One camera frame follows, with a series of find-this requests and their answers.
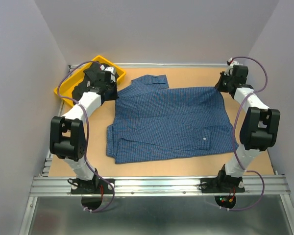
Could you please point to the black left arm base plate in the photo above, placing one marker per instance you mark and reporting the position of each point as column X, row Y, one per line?
column 96, row 186

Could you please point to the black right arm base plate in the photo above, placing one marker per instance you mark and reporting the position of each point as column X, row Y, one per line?
column 210, row 186

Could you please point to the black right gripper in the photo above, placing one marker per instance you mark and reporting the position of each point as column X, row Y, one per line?
column 223, row 75

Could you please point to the aluminium back rail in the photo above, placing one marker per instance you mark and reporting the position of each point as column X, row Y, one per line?
column 171, row 65

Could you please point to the blue plaid long sleeve shirt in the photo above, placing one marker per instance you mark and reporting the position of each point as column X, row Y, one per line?
column 154, row 122

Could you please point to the black striped shirt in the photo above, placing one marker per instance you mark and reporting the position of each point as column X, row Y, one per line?
column 79, row 90

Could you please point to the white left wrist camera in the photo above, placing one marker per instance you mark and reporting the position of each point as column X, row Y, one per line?
column 110, row 69

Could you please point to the yellow plastic bin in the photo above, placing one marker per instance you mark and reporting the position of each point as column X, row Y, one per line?
column 76, row 75

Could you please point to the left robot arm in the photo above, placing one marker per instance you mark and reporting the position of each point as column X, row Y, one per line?
column 69, row 133

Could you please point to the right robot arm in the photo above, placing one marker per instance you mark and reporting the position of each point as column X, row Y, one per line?
column 258, row 131

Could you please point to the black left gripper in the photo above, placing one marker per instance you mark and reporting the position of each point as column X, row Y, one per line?
column 114, row 96

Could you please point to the aluminium front rail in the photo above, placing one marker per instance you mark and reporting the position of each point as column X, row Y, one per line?
column 149, row 186

